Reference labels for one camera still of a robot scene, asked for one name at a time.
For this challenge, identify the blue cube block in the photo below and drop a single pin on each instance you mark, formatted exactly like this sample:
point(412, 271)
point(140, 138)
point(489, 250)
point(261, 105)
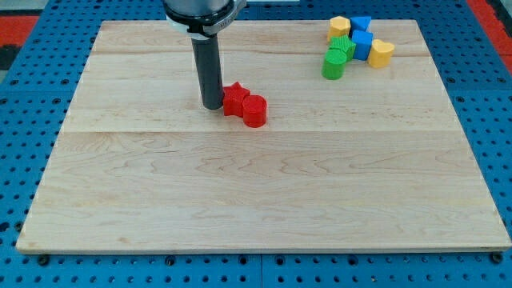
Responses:
point(363, 41)

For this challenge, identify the blue triangle block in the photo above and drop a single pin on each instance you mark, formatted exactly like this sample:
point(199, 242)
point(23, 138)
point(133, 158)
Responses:
point(361, 23)

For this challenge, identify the green star block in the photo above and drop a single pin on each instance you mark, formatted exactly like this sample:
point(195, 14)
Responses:
point(344, 44)

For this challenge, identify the blue perforated metal base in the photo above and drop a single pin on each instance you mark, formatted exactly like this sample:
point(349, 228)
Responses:
point(39, 85)

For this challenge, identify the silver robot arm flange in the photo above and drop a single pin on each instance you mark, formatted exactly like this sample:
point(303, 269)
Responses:
point(201, 19)

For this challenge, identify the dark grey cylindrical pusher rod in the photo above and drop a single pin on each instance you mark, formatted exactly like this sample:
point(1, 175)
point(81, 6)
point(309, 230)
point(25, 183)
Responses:
point(209, 71)

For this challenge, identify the yellow heart block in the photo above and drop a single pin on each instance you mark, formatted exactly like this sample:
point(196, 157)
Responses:
point(380, 53)

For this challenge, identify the light wooden board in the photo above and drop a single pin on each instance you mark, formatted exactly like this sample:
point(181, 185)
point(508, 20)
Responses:
point(375, 162)

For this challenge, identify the red star block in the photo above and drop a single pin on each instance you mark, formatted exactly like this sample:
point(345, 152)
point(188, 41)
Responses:
point(233, 98)

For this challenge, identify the red cylinder block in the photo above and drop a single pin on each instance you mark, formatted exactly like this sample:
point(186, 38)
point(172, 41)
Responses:
point(254, 111)

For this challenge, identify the green cylinder block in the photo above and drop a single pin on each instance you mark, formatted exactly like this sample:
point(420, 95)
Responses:
point(334, 64)

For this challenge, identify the yellow hexagon block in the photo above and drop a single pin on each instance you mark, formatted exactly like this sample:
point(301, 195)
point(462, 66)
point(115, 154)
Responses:
point(338, 26)

